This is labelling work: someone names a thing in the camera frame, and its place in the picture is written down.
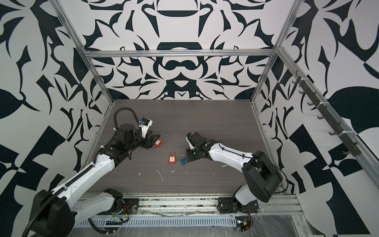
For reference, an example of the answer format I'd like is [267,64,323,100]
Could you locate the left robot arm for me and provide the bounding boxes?
[22,108,160,237]

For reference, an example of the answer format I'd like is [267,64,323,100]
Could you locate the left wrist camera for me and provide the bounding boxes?
[139,118,153,138]

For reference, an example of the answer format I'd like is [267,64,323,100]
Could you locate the red padlock long shackle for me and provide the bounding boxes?
[169,150,176,164]

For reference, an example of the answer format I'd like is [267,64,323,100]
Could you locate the blue padlock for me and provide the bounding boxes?
[180,155,189,166]

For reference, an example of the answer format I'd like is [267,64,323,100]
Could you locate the wall hook rack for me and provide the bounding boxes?
[293,72,362,157]

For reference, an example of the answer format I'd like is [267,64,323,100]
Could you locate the white cable duct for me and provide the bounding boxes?
[92,216,237,228]

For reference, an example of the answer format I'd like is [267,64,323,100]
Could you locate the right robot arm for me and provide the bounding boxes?
[186,132,283,206]

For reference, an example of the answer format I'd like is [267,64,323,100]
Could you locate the black cable left base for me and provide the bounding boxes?
[87,207,130,235]

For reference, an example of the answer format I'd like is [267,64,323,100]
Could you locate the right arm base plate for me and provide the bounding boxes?
[216,197,259,214]

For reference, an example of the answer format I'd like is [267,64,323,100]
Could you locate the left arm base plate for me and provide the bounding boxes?
[98,198,139,215]

